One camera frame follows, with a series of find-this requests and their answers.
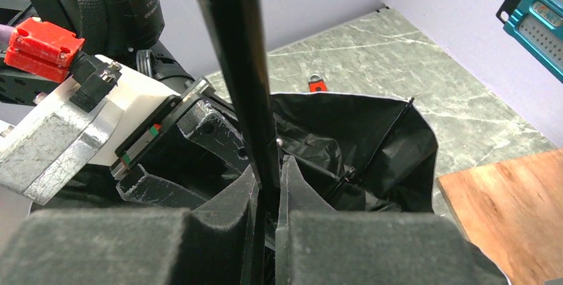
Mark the wooden base board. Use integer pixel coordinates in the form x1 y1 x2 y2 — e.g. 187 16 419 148
437 149 562 284

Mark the purple folding umbrella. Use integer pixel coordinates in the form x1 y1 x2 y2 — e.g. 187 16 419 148
32 0 438 284

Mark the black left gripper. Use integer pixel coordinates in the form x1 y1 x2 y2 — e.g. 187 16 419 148
111 77 249 209

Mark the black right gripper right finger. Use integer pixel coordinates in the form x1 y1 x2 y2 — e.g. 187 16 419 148
275 156 509 284

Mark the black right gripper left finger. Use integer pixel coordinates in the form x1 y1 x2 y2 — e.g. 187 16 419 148
1 168 260 284

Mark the red handled adjustable wrench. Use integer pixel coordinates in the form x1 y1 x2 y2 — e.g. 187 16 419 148
307 73 328 92

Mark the grey network switch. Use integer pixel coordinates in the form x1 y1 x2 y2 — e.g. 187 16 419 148
496 0 562 82

